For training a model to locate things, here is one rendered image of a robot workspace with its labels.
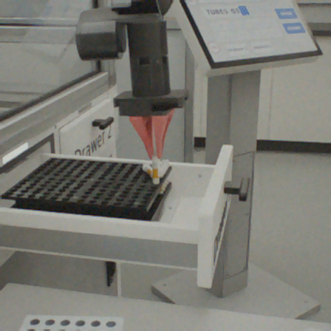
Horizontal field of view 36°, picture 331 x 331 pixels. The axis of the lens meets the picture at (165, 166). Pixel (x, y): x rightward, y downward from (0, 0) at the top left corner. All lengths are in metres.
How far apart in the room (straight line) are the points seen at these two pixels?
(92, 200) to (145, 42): 0.24
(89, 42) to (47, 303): 0.38
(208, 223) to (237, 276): 1.42
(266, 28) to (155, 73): 1.05
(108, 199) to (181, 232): 0.14
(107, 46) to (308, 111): 3.13
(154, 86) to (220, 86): 1.02
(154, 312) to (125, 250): 0.10
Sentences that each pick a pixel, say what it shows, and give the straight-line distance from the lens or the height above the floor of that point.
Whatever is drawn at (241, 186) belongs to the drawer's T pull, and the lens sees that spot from 0.75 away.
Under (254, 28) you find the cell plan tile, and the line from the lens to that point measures 1.71.
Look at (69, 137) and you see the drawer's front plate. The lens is 1.00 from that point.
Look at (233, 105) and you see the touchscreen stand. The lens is 1.73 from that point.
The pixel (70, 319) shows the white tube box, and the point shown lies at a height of 0.80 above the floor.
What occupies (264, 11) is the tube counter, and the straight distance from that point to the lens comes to 1.79.
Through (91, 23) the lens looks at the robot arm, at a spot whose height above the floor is 1.14.
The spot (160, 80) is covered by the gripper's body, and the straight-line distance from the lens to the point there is 0.72.
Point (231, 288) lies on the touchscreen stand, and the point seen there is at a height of 0.07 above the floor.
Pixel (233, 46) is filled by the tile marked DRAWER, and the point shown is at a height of 1.01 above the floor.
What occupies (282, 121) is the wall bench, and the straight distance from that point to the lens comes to 3.78.
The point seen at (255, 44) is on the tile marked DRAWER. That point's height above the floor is 1.01.
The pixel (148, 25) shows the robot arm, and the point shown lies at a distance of 0.71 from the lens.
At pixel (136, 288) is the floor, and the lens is 2.16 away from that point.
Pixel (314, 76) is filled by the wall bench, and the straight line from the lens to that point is 3.73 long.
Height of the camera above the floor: 1.19
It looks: 20 degrees down
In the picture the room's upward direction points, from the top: straight up
